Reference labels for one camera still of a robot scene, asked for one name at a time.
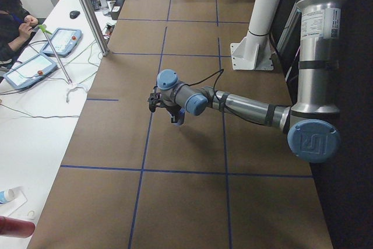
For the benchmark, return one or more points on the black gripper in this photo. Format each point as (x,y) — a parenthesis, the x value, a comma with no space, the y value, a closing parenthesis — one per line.
(170,110)

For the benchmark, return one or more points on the blue paper cup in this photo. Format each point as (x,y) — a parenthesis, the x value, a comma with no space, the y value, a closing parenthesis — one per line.
(181,117)

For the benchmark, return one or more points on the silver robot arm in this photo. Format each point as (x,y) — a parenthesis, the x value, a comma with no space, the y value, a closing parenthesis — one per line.
(311,79)

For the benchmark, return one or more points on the thin metal rod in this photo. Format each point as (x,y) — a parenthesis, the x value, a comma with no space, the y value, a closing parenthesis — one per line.
(42,27)

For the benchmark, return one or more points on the clear water bottle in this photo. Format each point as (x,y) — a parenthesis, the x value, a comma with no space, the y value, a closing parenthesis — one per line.
(104,7)

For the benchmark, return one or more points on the far teach pendant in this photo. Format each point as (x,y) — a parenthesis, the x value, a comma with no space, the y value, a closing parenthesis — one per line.
(65,40)

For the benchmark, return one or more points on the teach pendant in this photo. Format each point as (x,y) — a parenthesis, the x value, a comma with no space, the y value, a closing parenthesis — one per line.
(65,40)
(30,72)

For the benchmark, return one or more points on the near teach pendant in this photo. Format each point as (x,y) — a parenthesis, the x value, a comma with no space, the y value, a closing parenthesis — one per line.
(30,72)

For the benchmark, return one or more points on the black computer mouse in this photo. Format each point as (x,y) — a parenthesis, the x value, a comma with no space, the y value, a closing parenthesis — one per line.
(74,14)

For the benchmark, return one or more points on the seated person in black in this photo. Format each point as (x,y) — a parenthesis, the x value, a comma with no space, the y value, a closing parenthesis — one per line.
(17,25)

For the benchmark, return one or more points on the white plastic bottle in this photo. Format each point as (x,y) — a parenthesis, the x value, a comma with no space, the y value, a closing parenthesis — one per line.
(10,195)

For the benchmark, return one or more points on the red bottle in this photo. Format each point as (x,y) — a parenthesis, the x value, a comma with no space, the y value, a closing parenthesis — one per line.
(11,227)

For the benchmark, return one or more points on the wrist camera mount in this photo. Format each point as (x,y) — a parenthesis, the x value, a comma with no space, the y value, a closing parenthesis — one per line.
(155,101)

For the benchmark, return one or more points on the aluminium frame post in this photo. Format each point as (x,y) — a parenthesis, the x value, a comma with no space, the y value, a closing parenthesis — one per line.
(94,26)

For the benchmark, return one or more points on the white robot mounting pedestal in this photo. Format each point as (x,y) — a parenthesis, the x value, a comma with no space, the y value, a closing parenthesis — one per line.
(253,53)

